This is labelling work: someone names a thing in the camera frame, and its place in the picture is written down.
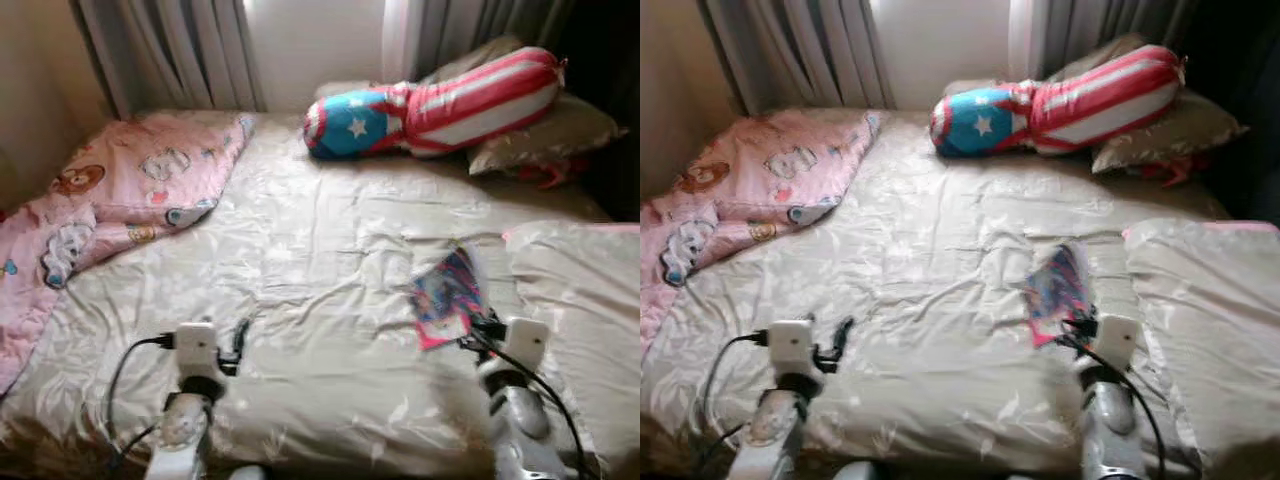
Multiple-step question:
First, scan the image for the colourful anime comic book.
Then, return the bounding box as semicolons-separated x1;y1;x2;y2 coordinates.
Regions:
408;246;491;351
1022;242;1096;349

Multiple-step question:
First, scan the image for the pink cartoon bear blanket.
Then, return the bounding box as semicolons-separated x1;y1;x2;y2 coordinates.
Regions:
0;110;256;396
640;108;883;351

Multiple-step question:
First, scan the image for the large beige floral pillow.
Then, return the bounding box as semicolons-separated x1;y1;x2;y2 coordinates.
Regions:
500;220;640;471
1122;218;1280;471

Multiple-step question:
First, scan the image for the beige floral bed sheet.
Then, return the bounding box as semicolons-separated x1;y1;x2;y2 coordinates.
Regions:
0;108;640;480
640;105;1280;480

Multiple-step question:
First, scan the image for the red cloth item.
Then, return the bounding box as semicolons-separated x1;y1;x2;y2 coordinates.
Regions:
515;155;591;191
1140;155;1211;189

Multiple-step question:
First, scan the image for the small beige floral pillow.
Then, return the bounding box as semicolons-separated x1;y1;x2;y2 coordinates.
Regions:
1045;32;1251;176
420;35;629;179

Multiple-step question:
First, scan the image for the stars and stripes bolster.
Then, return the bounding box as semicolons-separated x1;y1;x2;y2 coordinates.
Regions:
928;44;1189;159
302;45;568;161

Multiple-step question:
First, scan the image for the grey pleated curtain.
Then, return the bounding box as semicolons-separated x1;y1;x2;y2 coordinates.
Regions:
1008;0;1201;86
68;0;269;119
695;0;896;116
383;0;581;86

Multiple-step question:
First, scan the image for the dark grey upholstered panel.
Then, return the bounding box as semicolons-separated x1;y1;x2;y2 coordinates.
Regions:
1180;0;1280;226
555;0;640;221

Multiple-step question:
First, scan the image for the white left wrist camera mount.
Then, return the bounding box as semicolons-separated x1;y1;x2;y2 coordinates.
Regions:
172;321;221;379
768;319;816;379

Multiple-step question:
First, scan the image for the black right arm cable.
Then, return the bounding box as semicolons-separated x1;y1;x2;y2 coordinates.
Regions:
465;335;591;480
1055;335;1169;480

